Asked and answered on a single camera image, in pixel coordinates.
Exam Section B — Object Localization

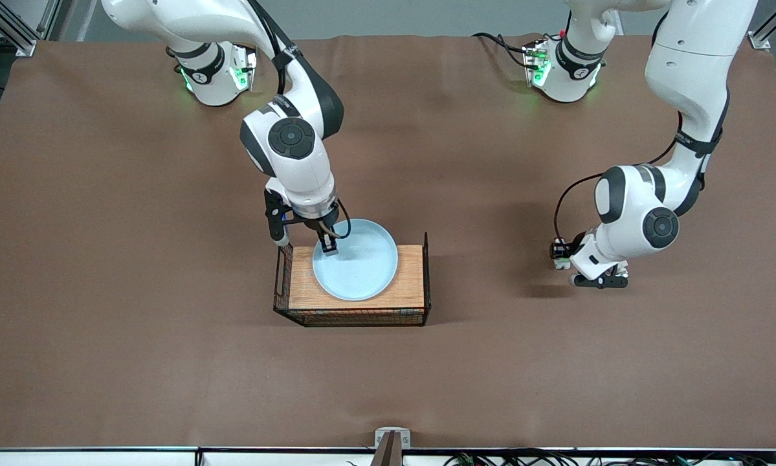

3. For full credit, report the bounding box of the light blue round plate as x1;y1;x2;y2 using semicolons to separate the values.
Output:
312;218;399;302

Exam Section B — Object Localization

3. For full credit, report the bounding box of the base connector box green light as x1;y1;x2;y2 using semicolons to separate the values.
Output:
229;43;259;93
522;39;551;88

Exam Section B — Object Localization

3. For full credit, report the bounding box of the brown table cover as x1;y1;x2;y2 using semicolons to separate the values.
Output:
0;34;776;450

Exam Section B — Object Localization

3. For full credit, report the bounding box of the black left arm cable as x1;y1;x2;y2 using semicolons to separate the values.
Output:
553;133;681;241

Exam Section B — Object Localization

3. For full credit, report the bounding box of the wire rack with wooden top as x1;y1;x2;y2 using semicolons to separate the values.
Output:
273;232;432;327

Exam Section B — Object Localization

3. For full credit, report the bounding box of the grey metal bracket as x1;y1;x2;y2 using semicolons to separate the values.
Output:
374;427;412;466

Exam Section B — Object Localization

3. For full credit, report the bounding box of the black base cable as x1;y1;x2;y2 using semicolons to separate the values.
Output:
472;32;532;69

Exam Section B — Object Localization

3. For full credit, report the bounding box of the aluminium frame profile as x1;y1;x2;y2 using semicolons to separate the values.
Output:
748;0;776;51
0;0;61;58

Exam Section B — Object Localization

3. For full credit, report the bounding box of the white table edge rail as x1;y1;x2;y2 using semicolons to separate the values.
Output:
0;445;776;466

